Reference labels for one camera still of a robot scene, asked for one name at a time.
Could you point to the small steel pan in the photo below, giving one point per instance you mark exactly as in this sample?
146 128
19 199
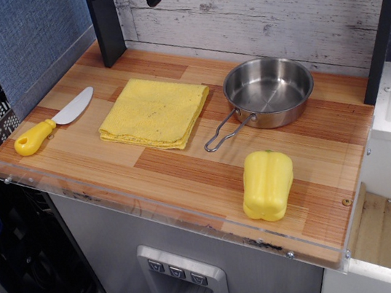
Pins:
265 93

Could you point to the yellow handled toy knife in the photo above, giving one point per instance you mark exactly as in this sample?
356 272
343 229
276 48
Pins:
30 141

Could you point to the black left shelf post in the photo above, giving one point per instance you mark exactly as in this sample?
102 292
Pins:
107 29

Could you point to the yellow folded cloth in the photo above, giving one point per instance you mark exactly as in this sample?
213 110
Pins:
154 114

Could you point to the black right shelf post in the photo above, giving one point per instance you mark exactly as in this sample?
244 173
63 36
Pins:
379 54

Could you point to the black shelf post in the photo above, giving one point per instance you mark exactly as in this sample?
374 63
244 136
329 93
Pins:
379 54
107 29

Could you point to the grey toy ice dispenser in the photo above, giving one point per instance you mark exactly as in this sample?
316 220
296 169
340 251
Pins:
166 272

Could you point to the clear acrylic table guard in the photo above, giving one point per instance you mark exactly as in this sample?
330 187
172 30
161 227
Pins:
192 188

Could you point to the yellow toy bell pepper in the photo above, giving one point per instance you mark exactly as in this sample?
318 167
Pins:
268 177

